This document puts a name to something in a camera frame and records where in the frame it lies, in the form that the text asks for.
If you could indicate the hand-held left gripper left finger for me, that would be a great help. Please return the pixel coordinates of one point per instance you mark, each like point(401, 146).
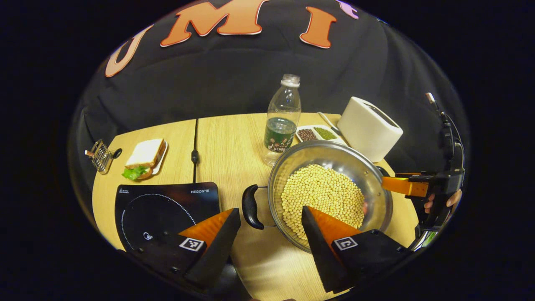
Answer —
point(217, 251)

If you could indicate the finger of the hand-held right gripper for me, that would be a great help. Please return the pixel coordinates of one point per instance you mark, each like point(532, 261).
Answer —
point(401, 186)

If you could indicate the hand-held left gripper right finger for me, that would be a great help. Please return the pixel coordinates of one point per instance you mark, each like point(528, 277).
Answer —
point(319, 255)

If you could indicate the black induction cooktop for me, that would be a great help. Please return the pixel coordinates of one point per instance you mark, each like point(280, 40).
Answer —
point(159, 209)

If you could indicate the pile of soybeans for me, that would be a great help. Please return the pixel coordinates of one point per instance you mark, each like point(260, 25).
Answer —
point(322, 192)

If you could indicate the white toaster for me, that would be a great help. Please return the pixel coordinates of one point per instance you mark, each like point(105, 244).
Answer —
point(368, 131)

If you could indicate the silver utensil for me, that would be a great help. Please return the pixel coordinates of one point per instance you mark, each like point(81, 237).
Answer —
point(328, 122)

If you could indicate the white divided bean dish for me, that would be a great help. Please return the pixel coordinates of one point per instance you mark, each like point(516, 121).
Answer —
point(315, 133)

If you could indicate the small white plate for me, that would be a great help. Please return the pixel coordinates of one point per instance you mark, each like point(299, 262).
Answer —
point(161, 161)

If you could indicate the sandwich with lettuce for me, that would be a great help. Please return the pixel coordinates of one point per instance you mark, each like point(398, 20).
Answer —
point(144, 154)

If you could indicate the clear plastic water bottle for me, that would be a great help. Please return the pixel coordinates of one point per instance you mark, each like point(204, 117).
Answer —
point(282, 125)

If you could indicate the small black object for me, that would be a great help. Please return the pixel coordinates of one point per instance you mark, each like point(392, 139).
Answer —
point(117, 153)

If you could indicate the black backdrop cloth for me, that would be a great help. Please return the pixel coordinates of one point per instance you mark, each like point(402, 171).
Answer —
point(209, 79)

